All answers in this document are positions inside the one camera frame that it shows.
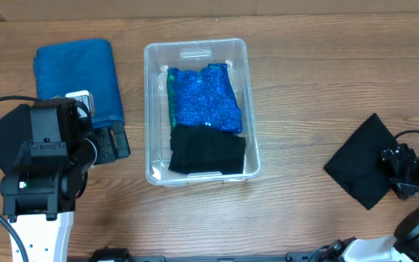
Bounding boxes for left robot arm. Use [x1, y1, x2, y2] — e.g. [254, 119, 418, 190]
[0, 98, 130, 261]

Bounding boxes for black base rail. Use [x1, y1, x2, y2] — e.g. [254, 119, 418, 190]
[67, 248, 322, 262]

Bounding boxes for black cloth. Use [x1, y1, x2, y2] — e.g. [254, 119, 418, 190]
[324, 114, 394, 210]
[169, 124, 246, 175]
[0, 104, 32, 175]

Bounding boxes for clear plastic storage bin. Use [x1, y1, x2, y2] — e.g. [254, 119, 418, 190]
[144, 38, 261, 187]

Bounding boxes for blue sequin glitter garment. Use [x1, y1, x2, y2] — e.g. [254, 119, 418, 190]
[167, 63, 242, 135]

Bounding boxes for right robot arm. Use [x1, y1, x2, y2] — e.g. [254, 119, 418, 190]
[302, 143, 419, 262]

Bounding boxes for folded blue denim jeans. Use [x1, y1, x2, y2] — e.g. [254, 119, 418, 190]
[33, 39, 124, 128]

